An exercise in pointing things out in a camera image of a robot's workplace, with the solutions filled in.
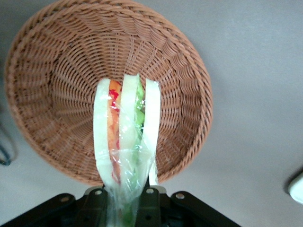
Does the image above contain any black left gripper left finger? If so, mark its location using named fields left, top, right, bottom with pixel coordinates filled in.
left=75, top=186, right=110, bottom=227

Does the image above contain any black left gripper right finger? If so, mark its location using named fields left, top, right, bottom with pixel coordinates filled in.
left=136, top=186, right=169, bottom=227

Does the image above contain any plastic sandwich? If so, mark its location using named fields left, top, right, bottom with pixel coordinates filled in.
left=92, top=73, right=163, bottom=227

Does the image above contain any brown round wicker basket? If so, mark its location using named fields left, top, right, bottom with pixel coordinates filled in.
left=4, top=0, right=214, bottom=186

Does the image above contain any cream plastic serving tray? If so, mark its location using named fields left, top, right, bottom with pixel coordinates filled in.
left=287, top=170, right=303, bottom=204

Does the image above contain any dark thin cable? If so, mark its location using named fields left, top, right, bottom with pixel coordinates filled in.
left=0, top=125, right=18, bottom=166

